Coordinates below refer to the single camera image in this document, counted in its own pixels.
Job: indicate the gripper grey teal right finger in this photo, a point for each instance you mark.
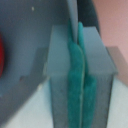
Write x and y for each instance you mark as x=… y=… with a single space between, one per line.
x=99 y=73

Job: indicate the red toy tomato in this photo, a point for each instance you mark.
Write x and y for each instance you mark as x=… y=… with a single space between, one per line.
x=1 y=55

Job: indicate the gripper grey teal left finger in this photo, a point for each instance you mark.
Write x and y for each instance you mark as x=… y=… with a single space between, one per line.
x=65 y=69

